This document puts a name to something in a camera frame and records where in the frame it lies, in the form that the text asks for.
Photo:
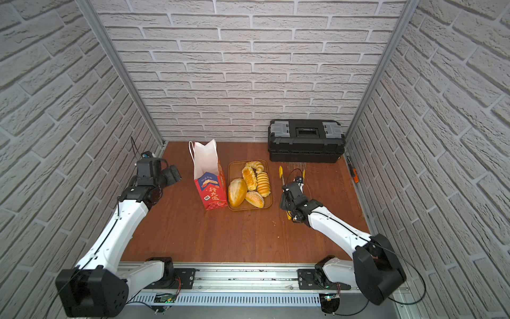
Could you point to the large oval golden bun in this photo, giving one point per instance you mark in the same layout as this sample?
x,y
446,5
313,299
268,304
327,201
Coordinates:
x,y
237,191

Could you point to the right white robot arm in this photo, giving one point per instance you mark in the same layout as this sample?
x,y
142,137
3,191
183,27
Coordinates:
x,y
374,267

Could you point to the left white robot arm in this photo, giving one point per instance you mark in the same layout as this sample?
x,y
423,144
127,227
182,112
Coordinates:
x,y
93,287

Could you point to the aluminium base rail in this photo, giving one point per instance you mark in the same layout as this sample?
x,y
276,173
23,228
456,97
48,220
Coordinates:
x,y
248,285

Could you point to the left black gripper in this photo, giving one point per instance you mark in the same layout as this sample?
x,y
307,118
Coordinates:
x,y
169,175

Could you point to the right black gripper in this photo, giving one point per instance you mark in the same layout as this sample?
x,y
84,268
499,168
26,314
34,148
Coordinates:
x,y
283,205

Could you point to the striped yellow bread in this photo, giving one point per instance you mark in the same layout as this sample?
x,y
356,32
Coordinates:
x,y
263,184

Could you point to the brown wooden tray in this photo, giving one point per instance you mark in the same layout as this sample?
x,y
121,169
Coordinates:
x,y
235,171

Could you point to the red white paper bag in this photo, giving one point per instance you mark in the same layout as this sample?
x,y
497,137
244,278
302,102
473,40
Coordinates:
x,y
208,175

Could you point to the black plastic toolbox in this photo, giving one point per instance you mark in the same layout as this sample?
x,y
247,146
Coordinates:
x,y
308,141

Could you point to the twisted croissant bread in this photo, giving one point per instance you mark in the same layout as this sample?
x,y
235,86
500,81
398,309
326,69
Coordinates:
x,y
256,166

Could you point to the braided yellow bread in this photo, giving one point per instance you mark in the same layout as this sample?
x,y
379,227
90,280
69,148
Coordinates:
x,y
250,178

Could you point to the orange black utility knife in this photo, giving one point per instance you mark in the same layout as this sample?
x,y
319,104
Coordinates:
x,y
352,169

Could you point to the yellow metal tongs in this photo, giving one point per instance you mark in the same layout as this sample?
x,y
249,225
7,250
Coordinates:
x,y
283,179

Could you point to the sugared round bun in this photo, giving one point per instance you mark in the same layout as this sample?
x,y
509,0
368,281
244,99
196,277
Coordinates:
x,y
255,199

